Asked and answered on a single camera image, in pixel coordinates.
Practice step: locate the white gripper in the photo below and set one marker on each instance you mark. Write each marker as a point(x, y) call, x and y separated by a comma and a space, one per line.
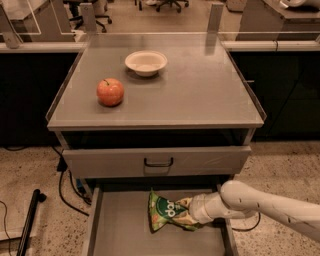
point(198, 208)

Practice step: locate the green rice chip bag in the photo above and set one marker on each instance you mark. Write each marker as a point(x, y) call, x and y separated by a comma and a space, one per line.
point(162, 211)

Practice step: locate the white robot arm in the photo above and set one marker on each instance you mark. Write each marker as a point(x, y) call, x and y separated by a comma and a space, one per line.
point(236, 200)

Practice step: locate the grey top drawer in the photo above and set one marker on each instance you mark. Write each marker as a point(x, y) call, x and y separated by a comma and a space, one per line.
point(188, 161)

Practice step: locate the open grey middle drawer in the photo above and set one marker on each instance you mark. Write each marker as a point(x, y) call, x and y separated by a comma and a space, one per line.
point(119, 224)

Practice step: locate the grey metal drawer cabinet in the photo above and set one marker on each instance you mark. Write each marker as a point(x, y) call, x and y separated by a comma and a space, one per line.
point(198, 99)

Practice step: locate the red apple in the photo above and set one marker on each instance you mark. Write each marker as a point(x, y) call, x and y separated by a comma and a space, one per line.
point(110, 92)

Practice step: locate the black pole on floor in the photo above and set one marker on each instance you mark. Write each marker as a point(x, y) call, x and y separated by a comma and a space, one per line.
point(37, 197)

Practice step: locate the white paper bowl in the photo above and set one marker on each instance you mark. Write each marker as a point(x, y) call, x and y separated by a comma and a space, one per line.
point(146, 63)

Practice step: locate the black office chair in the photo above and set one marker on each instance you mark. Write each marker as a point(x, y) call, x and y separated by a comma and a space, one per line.
point(89, 14)

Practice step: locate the clear acrylic barrier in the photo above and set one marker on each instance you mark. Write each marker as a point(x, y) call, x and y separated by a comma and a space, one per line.
point(33, 23)

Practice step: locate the black drawer handle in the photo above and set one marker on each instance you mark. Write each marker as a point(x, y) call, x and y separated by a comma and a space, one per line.
point(169, 163)

